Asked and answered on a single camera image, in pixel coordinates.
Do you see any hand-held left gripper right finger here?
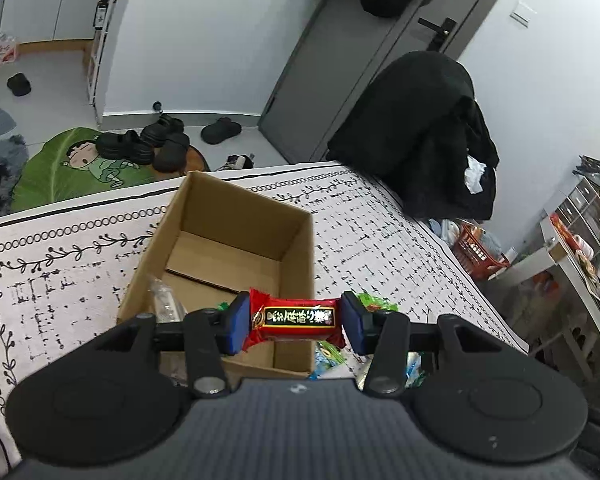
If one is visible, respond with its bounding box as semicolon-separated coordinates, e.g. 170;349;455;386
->
342;291;518;396

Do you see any white light switch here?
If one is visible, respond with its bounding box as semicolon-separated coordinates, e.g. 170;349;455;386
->
509;1;537;27

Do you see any white desk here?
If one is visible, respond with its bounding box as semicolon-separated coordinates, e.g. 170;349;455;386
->
540;215;600;326

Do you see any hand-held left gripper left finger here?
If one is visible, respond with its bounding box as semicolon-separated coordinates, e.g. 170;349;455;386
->
87;294;251;398

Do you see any orange plastic basket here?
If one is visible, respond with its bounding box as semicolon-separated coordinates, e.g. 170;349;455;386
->
452;222;511;281

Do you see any green leaf cartoon rug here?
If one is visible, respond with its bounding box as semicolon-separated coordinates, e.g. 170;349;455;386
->
11;127;211;213

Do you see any red snack bar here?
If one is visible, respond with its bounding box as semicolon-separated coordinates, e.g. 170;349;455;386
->
242;287;347;353

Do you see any clear plastic packet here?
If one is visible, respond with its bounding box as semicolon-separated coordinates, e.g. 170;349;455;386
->
147;276;188;323

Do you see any cardboard box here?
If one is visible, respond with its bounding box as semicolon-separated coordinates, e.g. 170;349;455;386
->
116;171;316;391

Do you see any grey drawer unit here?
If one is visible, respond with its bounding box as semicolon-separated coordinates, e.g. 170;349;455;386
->
555;177;600;256

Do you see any black slipper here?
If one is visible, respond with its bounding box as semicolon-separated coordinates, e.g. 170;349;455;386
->
6;73;32;97
201;117;243;146

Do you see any red white bottle pack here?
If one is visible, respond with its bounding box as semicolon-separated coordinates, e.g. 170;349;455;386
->
0;31;21;67

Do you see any white crumpled tissue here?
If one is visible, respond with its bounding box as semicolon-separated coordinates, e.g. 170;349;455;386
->
463;155;488;195

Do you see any grey door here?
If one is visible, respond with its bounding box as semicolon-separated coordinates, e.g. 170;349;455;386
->
257;0;508;166

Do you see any black clog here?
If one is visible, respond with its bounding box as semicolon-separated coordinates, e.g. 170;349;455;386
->
140;114;185;147
153;132;191;175
95;130;155;166

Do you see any black coat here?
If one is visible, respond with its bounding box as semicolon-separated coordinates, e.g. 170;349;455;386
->
326;51;501;221

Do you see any black door handle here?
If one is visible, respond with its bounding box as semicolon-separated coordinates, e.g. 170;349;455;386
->
418;16;458;51

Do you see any blue green snack packet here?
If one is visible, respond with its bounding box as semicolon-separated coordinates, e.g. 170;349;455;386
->
307;340;351;381

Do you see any black and white shoe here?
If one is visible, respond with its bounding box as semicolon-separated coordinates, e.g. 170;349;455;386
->
215;153;256;172

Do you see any grey shaggy rug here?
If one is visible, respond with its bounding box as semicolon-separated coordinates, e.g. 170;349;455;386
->
0;132;29;221

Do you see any patterned white bed cover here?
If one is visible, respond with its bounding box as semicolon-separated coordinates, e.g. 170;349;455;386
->
0;160;531;478

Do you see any white narrow shelf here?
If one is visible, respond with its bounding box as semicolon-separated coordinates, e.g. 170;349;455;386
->
86;0;123;128

